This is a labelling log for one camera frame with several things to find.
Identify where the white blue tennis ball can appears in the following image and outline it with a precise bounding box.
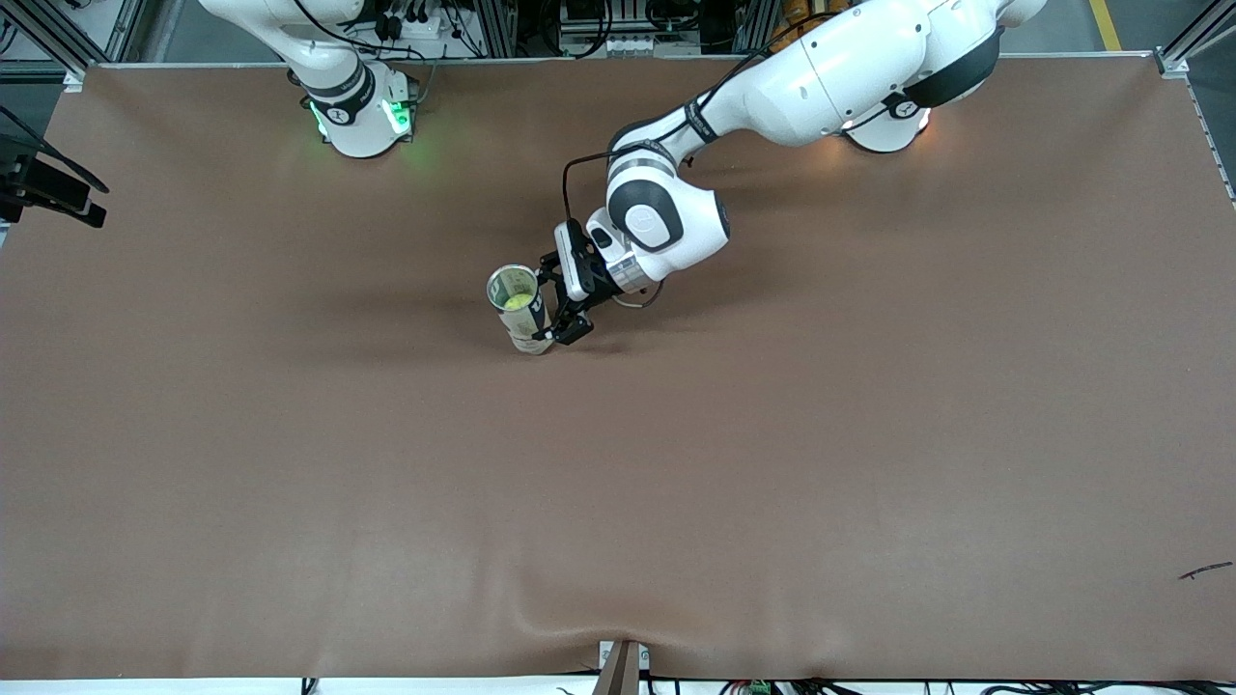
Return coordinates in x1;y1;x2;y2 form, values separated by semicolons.
486;264;558;357

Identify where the brown table mat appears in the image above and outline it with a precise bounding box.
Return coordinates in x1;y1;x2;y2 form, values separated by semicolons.
0;53;1236;682

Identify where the white breaker row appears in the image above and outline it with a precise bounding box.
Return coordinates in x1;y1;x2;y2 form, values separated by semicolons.
560;29;650;59

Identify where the white power strip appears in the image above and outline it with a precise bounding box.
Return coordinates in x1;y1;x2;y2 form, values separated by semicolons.
372;0;455;44

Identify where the orange packets pile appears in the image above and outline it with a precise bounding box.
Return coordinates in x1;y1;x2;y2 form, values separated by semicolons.
770;0;841;56

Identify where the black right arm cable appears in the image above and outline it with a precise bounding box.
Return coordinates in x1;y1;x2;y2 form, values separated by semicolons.
0;104;110;194

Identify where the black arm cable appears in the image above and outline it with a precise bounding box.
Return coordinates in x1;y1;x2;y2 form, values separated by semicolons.
562;0;851;312
0;104;110;194

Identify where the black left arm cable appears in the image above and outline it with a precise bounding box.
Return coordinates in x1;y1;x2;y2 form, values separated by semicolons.
562;0;851;312

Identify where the aluminium frame strut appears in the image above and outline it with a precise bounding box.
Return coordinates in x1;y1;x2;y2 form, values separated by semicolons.
1157;0;1236;78
0;0;148;76

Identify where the metal camera pole bracket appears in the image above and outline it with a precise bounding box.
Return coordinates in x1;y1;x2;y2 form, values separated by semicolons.
591;639;652;695

